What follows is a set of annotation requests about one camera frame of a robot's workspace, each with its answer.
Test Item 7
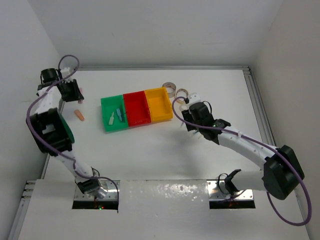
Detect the pink eraser case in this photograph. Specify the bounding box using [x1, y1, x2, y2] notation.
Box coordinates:
[78, 87, 83, 104]

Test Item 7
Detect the orange eraser case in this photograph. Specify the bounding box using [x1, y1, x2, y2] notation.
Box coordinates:
[74, 109, 85, 122]

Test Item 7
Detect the green eraser case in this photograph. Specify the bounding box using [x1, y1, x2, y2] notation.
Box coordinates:
[108, 112, 115, 126]

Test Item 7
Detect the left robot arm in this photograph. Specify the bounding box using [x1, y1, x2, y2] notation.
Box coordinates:
[26, 67, 108, 199]

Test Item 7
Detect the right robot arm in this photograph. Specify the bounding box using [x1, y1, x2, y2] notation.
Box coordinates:
[181, 102, 305, 200]

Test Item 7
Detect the small white tape roll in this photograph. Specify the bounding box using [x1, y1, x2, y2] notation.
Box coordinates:
[179, 103, 189, 112]

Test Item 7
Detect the tan tape roll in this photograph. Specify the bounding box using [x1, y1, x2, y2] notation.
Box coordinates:
[175, 88, 189, 104]

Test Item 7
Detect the yellow plastic bin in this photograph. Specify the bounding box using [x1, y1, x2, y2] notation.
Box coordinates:
[144, 87, 173, 123]

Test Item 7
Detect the silver tape roll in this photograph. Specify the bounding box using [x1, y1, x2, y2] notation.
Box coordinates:
[162, 82, 177, 99]

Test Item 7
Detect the green plastic bin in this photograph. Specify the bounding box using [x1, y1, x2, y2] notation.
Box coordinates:
[100, 95, 129, 132]

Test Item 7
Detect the red plastic bin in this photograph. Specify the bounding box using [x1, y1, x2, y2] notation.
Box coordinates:
[123, 91, 151, 127]

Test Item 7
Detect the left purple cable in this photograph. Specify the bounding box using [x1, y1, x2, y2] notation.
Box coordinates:
[26, 54, 120, 204]

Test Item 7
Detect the purple cable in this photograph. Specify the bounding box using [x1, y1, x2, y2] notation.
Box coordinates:
[171, 96, 313, 227]
[26, 54, 120, 204]

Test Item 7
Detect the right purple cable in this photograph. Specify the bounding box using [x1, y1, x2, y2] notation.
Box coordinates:
[171, 96, 313, 227]

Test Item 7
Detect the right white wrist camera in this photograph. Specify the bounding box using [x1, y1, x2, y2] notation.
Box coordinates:
[187, 92, 201, 105]

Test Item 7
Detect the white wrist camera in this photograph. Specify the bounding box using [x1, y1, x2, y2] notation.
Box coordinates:
[187, 92, 201, 105]
[60, 67, 74, 78]

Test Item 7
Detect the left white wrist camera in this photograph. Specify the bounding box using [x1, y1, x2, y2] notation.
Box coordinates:
[60, 67, 74, 78]

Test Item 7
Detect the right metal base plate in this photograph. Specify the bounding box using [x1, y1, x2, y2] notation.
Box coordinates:
[207, 179, 256, 201]

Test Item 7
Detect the metal base plate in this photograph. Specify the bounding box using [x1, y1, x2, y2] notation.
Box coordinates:
[207, 179, 256, 201]
[74, 179, 120, 201]

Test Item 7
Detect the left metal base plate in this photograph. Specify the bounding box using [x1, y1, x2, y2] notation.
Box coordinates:
[74, 179, 120, 201]

